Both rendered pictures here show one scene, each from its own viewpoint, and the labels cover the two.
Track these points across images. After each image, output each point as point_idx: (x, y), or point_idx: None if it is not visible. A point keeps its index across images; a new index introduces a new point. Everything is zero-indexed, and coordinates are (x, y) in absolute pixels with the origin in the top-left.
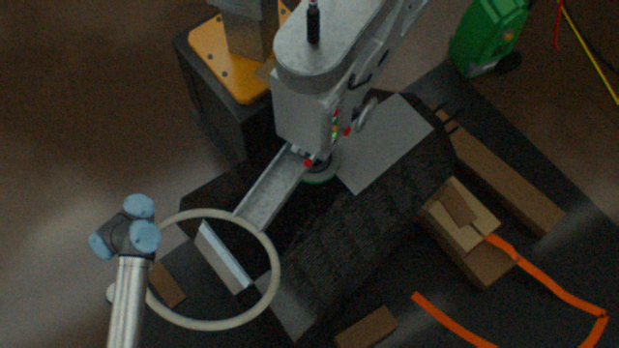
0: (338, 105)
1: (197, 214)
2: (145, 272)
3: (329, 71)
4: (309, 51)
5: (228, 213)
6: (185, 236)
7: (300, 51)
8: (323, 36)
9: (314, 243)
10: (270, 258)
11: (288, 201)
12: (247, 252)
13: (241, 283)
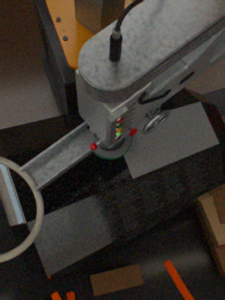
0: (123, 115)
1: None
2: None
3: (117, 90)
4: (106, 67)
5: (17, 166)
6: None
7: (99, 65)
8: (124, 57)
9: (86, 206)
10: (36, 215)
11: (77, 165)
12: (29, 197)
13: (17, 219)
